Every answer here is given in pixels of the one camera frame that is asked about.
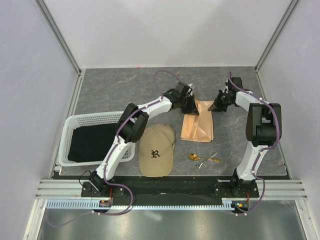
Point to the right aluminium frame post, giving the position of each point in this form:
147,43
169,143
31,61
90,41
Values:
276,33

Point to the gold spoon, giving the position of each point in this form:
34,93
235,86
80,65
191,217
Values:
194,157

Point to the aluminium frame post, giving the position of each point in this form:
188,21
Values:
58,34
276,33

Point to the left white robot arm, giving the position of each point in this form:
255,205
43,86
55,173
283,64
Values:
132,125

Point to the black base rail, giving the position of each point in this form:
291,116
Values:
211,186

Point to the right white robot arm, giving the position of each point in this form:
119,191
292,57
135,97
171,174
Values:
263,132

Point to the white cable duct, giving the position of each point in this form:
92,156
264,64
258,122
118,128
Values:
89,204

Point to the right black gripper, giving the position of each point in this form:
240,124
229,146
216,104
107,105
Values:
216,106

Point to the left aluminium frame post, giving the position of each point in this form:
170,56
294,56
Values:
58,34

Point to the silver fork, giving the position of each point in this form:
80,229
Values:
198,166

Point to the white plastic basket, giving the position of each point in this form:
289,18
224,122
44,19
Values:
82,120

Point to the peach satin napkin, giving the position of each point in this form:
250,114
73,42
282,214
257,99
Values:
198,128

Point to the black folded cloth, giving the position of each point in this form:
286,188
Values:
91,143

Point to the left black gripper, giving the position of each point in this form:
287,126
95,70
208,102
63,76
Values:
192,108

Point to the tan baseball cap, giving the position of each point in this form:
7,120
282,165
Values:
156,151

